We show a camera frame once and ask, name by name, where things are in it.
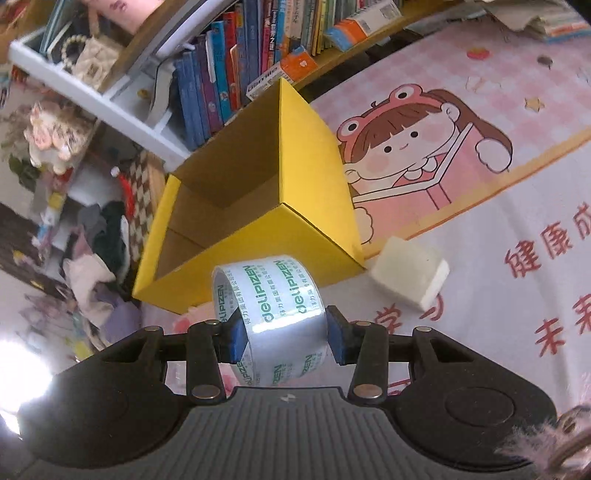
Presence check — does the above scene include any clear deli tape roll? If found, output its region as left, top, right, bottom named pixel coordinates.
left=212, top=255, right=328, bottom=387

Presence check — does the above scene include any white foam block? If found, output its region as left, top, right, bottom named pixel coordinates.
left=369, top=237, right=451, bottom=313

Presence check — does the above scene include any pile of clothes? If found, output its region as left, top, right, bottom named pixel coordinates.
left=60, top=201, right=141, bottom=350

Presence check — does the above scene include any yellow cardboard box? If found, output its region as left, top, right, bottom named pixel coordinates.
left=133, top=81, right=365, bottom=314

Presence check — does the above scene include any red tassel ornament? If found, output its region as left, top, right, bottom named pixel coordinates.
left=110, top=167, right=135, bottom=220

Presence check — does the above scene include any wooden chess board box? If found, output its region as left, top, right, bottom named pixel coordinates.
left=128, top=150, right=166, bottom=265

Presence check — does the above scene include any pink cartoon table mat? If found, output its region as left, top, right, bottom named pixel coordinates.
left=138, top=18, right=591, bottom=416

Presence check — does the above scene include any lucky cat figurine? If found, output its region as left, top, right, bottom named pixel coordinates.
left=24, top=101, right=94, bottom=175

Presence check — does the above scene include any row of leaning books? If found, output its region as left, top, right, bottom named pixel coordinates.
left=172, top=1, right=375, bottom=150

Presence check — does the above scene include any white wooden bookshelf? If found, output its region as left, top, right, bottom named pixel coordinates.
left=9, top=1, right=458, bottom=170

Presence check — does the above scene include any white orange usmile box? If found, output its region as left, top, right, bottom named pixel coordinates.
left=246, top=46, right=318, bottom=101

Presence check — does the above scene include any white quilted pearl handbag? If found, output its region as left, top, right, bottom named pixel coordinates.
left=61, top=35, right=123, bottom=90

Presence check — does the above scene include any blue orange white box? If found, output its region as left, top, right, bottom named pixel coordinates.
left=324, top=0, right=403, bottom=52

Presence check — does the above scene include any stack of papers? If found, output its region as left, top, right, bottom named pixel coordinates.
left=481, top=1, right=590, bottom=42

